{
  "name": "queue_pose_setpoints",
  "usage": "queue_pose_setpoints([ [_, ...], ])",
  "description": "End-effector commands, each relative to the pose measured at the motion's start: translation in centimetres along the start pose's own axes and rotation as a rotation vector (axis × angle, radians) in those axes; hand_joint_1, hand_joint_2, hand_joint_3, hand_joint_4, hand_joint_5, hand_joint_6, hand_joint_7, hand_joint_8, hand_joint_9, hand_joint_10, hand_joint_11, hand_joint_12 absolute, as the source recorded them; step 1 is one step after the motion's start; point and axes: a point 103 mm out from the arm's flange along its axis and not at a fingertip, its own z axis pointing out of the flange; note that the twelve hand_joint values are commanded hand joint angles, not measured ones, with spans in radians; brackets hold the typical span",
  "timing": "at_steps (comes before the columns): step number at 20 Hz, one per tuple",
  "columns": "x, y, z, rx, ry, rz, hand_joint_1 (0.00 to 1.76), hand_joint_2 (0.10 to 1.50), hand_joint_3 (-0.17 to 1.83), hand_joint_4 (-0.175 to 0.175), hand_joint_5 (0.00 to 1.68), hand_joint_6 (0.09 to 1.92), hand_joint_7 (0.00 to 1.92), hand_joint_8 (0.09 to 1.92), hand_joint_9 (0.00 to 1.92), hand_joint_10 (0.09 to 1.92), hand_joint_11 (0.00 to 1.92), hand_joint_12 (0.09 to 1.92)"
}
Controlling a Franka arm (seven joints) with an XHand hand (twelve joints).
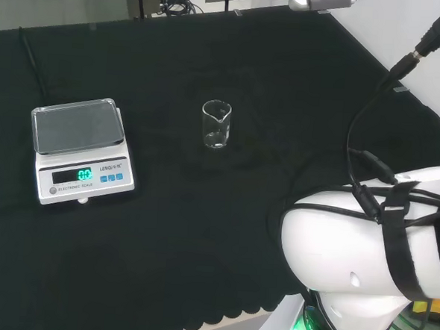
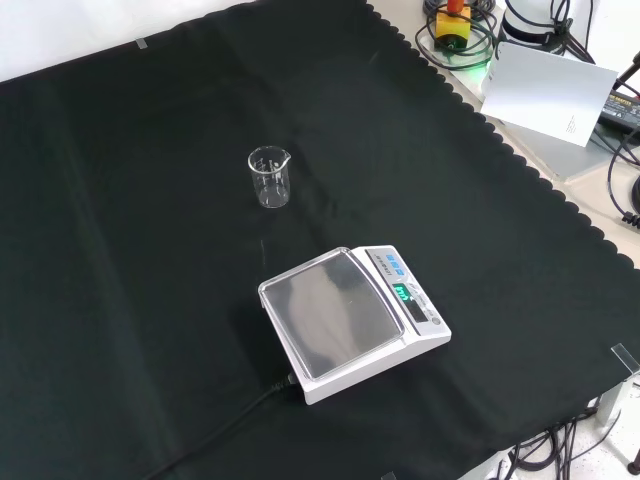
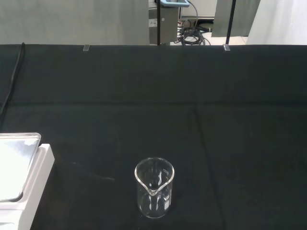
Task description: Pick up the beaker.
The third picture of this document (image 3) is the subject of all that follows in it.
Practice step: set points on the black bench cloth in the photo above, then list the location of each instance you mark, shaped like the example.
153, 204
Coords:
168, 119

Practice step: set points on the clear cloth clip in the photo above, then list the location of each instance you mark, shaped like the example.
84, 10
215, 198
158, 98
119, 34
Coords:
226, 47
86, 48

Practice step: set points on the white electronic balance steel pan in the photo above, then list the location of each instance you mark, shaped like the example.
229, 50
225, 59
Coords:
21, 179

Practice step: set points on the grey metal cabinet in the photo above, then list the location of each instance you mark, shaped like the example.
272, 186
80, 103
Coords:
165, 24

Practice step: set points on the grey-green panel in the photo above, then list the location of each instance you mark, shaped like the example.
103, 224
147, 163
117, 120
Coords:
233, 18

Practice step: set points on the black tripod leg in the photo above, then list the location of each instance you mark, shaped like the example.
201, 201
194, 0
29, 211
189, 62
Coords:
158, 22
230, 22

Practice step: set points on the clear glass beaker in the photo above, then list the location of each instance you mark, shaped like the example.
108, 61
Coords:
154, 189

